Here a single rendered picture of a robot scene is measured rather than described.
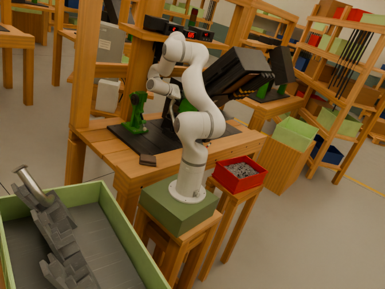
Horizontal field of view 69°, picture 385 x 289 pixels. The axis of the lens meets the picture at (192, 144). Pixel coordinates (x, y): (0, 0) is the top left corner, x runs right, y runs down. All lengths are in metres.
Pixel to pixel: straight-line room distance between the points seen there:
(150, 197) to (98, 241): 0.30
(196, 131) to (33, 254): 0.76
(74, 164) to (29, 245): 0.95
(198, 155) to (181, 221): 0.29
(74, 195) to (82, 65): 0.79
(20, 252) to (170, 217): 0.58
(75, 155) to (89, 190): 0.72
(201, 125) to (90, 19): 0.91
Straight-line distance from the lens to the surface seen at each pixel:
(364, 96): 4.33
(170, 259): 1.46
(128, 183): 1.55
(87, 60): 1.81
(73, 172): 2.14
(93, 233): 1.29
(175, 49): 1.37
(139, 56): 2.00
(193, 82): 1.29
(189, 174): 1.30
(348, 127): 4.41
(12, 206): 1.32
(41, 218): 0.94
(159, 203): 1.33
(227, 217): 1.90
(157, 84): 1.75
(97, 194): 1.41
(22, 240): 1.28
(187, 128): 1.16
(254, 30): 11.12
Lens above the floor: 1.78
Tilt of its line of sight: 26 degrees down
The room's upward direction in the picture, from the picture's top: 17 degrees clockwise
